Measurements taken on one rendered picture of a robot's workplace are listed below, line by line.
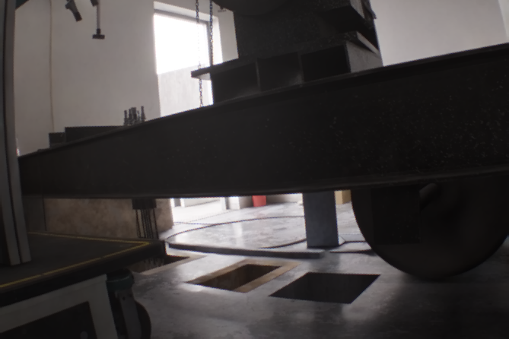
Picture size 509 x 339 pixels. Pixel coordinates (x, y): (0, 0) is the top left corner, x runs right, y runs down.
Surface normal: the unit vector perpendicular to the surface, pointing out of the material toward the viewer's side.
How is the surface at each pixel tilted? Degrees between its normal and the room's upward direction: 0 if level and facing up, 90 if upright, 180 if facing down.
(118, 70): 90
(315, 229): 90
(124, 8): 90
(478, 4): 90
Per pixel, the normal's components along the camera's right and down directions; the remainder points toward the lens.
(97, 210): 0.78, -0.12
